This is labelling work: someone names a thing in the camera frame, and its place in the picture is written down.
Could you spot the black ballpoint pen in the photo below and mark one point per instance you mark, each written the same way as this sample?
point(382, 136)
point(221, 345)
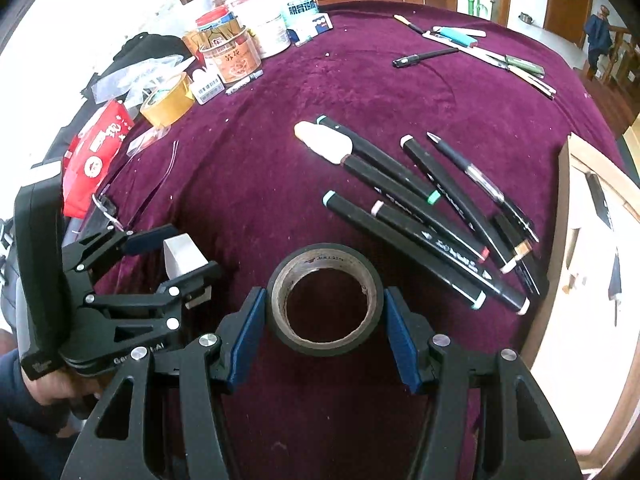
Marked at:
point(510, 209)

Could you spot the teal-capped black marker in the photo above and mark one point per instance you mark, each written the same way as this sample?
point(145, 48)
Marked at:
point(366, 223)

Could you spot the red-capped black marker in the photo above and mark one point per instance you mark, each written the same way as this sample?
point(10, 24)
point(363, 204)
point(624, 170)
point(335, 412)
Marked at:
point(411, 202)

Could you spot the black pen on table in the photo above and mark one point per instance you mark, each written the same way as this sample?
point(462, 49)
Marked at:
point(415, 59)

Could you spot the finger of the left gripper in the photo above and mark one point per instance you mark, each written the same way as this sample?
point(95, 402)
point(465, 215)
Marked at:
point(103, 249)
point(184, 289)

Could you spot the white square box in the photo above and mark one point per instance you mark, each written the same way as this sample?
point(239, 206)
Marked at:
point(181, 256)

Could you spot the black electrical tape roll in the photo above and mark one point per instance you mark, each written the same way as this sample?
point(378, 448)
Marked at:
point(324, 300)

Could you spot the cardboard tray box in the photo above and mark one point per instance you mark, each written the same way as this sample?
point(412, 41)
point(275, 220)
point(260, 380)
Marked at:
point(583, 345)

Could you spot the green-capped black marker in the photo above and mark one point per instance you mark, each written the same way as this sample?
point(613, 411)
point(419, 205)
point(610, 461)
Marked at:
point(384, 162)

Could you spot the black gold lipstick tube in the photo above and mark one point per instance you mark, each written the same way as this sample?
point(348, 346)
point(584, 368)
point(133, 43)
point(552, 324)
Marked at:
point(527, 266)

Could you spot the yellow packing tape roll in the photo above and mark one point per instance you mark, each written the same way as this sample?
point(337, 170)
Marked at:
point(169, 101)

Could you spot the small white dropper bottle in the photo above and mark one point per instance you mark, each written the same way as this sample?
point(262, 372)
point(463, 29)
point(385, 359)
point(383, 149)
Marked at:
point(328, 143)

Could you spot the green pen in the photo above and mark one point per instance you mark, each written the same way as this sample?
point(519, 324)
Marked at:
point(528, 67)

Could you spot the pink-capped black marker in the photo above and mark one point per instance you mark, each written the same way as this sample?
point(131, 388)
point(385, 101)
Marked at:
point(428, 238)

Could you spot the blue white box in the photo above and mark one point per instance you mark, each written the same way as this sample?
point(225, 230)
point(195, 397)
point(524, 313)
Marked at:
point(307, 27)

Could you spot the orange tea tin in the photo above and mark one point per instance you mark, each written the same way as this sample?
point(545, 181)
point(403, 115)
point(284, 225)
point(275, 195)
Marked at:
point(233, 59)

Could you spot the white blue pen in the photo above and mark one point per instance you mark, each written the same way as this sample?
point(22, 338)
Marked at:
point(464, 37)

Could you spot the red plastic bag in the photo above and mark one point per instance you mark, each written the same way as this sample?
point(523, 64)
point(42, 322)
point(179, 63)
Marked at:
point(86, 161)

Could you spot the person in background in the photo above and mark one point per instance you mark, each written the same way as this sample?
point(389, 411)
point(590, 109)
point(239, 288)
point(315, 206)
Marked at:
point(597, 29)

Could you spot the maroon velvet tablecloth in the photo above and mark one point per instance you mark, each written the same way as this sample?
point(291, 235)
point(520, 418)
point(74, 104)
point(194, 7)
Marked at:
point(232, 174)

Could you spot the left hand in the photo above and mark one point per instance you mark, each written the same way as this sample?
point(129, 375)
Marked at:
point(59, 386)

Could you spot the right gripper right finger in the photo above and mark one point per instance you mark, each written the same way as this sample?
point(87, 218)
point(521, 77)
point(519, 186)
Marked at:
point(519, 436)

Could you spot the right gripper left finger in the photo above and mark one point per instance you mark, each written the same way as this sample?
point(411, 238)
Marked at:
point(122, 438)

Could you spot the small white label box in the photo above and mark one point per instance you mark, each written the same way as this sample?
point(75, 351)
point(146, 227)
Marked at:
point(205, 86)

